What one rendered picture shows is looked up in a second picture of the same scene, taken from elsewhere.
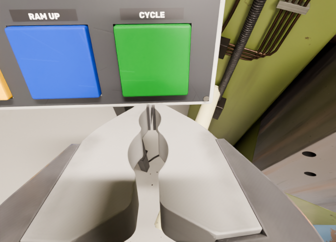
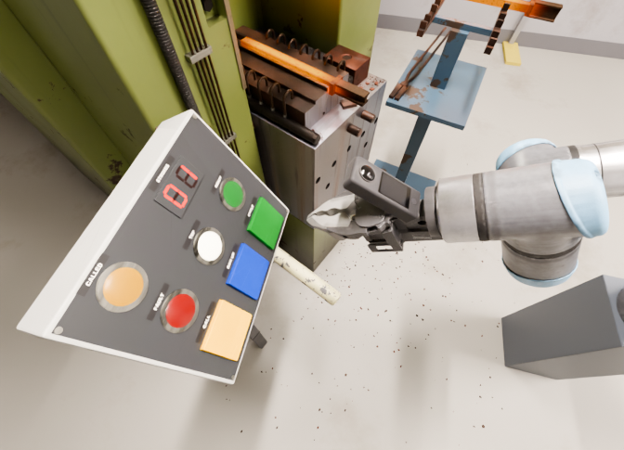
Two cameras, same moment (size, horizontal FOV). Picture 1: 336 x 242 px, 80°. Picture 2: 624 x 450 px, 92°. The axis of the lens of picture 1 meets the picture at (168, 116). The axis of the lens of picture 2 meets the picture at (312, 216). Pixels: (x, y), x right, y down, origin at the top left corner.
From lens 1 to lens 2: 43 cm
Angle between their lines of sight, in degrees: 34
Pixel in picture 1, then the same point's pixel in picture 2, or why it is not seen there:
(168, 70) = (272, 218)
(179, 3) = (252, 196)
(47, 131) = not seen: outside the picture
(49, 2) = (227, 252)
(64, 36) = (243, 255)
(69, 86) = (260, 273)
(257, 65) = not seen: hidden behind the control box
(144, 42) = (259, 221)
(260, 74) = not seen: hidden behind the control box
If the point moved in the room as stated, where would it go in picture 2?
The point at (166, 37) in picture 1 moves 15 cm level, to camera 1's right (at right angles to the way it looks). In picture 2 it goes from (262, 210) to (289, 152)
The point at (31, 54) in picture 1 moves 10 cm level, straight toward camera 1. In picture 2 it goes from (242, 279) to (296, 254)
